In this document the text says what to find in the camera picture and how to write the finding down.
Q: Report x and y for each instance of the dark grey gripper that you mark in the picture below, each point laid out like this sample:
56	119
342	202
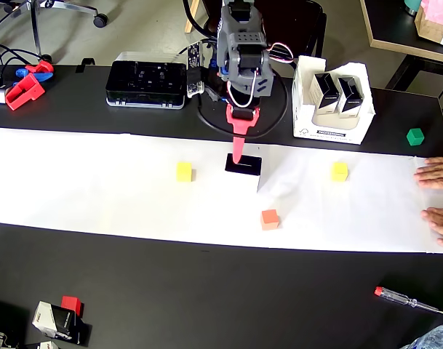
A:
242	114

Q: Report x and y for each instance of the green cube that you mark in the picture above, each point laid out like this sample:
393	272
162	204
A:
415	137

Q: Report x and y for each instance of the person's right hand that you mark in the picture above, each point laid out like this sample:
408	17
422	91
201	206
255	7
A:
439	174

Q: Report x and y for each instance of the orange cube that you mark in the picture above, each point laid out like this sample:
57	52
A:
270	219

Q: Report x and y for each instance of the grey robot arm blue base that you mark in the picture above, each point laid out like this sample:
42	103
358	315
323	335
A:
243	40

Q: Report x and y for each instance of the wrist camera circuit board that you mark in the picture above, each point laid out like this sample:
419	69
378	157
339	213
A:
195	69

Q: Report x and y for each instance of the small red plastic part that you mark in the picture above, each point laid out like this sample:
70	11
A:
43	67

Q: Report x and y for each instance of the pink tissue paper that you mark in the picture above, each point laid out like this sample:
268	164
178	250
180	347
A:
439	9

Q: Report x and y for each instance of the white cardboard tissue box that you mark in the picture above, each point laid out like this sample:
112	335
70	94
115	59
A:
305	123

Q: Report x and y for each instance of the red cube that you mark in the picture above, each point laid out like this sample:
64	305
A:
71	302

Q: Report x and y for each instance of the clear plastic water bottle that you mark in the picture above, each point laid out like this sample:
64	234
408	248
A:
435	338

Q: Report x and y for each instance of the light wooden leg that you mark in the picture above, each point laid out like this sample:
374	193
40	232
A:
192	16

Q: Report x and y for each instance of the large red plastic bracket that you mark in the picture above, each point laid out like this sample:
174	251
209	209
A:
23	92

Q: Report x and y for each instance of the black electronics case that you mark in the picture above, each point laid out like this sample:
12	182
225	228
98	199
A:
146	81

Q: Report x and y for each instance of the black side table wooden edge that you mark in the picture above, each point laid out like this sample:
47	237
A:
392	22

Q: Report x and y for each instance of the blue plastic part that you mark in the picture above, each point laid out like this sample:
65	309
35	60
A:
23	72

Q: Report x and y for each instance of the long white paper sheet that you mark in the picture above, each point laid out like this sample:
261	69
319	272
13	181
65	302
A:
134	189

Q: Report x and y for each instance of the black and white carton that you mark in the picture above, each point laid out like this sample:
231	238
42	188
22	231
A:
59	321
324	94
350	95
250	165

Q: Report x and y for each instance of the teal metal tumbler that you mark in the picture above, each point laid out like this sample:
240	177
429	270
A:
412	4

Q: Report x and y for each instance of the chrome office chair base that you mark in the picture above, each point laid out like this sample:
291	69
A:
61	5

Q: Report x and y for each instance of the small black hook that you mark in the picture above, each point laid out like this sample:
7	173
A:
86	62

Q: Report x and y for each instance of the yellow cube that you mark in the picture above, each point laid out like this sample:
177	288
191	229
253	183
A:
339	172
184	172

